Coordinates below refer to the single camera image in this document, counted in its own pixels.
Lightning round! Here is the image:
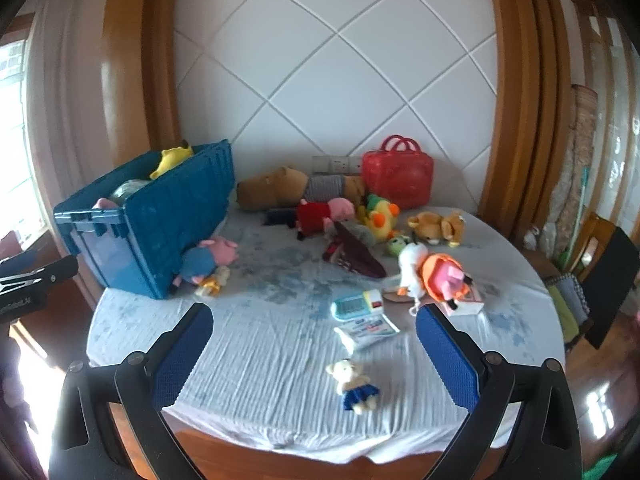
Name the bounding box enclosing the pig plush in orange dress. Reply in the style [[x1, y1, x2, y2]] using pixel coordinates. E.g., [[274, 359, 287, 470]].
[[419, 253, 476, 308]]

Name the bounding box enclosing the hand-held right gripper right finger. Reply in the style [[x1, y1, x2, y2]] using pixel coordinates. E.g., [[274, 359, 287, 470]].
[[415, 304, 583, 480]]

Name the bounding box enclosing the pale green plush toy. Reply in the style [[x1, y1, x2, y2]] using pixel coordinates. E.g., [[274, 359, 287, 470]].
[[111, 178, 151, 206]]

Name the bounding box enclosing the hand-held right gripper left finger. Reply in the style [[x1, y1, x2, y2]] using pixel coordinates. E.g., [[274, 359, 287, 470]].
[[47, 302, 216, 480]]

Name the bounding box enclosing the wet wipes packet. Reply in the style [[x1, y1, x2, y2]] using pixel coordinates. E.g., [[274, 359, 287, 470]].
[[334, 314, 401, 352]]

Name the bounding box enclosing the green seat cushion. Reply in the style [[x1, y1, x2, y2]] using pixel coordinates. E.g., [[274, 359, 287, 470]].
[[547, 275, 590, 341]]

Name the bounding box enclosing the brown bear plush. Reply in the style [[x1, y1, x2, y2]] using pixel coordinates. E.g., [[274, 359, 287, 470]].
[[406, 210, 467, 248]]

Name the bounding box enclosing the cream bear plush orange dress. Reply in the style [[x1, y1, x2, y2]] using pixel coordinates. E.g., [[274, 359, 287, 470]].
[[195, 265, 232, 297]]

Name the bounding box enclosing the light blue toy device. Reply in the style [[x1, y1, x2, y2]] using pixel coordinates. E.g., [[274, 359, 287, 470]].
[[330, 290, 385, 321]]

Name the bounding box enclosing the red plastic handbag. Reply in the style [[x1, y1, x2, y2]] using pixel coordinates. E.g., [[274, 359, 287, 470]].
[[361, 135, 435, 211]]

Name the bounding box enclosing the round wooden table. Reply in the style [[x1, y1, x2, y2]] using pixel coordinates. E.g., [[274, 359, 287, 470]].
[[107, 400, 506, 480]]

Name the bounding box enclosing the green one-eyed monster plush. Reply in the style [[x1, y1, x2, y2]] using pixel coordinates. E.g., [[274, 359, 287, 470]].
[[386, 232, 413, 257]]

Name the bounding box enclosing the window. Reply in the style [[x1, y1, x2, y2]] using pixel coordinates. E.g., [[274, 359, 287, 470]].
[[0, 40, 30, 238]]

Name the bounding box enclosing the white curtain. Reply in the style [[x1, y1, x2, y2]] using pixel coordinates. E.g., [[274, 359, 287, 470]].
[[20, 0, 116, 281]]

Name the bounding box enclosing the white bear plush blue skirt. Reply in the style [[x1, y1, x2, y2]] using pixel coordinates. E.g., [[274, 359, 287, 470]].
[[326, 358, 381, 416]]

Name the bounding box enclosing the yellow duck plush green hat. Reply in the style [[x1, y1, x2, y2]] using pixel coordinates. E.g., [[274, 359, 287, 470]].
[[357, 192, 403, 241]]

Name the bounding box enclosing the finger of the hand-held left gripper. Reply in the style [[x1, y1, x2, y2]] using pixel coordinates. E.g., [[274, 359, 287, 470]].
[[0, 254, 79, 295]]

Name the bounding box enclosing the blue plastic crate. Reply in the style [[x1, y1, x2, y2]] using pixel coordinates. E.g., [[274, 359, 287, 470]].
[[53, 141, 237, 301]]

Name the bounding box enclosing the pig plush in red dress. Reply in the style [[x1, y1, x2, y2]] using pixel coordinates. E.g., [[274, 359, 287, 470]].
[[296, 197, 356, 241]]

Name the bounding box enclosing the yellow plush toy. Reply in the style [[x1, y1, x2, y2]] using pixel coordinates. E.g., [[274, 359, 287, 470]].
[[150, 140, 195, 181]]

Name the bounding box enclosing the pig plush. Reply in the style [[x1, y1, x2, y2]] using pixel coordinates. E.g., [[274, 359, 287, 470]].
[[419, 253, 476, 308], [296, 197, 356, 241], [170, 236, 239, 293]]

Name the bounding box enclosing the small white box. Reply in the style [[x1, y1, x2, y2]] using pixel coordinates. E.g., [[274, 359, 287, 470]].
[[440, 287, 485, 318]]

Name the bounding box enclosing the dark blue fuzzy item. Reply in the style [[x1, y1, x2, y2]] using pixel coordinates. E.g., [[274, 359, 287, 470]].
[[265, 207, 300, 227]]

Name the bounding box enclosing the green mop handle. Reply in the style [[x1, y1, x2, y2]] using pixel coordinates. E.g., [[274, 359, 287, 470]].
[[557, 167, 591, 271]]

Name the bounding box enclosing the pale blue tablecloth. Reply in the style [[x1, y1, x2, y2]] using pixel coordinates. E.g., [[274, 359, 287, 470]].
[[86, 200, 567, 466]]

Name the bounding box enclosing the white power socket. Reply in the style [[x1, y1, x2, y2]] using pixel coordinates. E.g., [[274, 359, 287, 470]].
[[312, 156, 362, 173]]

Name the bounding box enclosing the white plush toy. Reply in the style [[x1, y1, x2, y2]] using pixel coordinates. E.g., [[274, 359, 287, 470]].
[[397, 242, 431, 316]]

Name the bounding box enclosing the brown capybara plush striped shirt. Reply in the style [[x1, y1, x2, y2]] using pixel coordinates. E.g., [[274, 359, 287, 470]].
[[236, 165, 368, 211]]

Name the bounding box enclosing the wooden chair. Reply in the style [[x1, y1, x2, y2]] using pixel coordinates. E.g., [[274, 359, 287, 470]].
[[545, 212, 640, 351]]

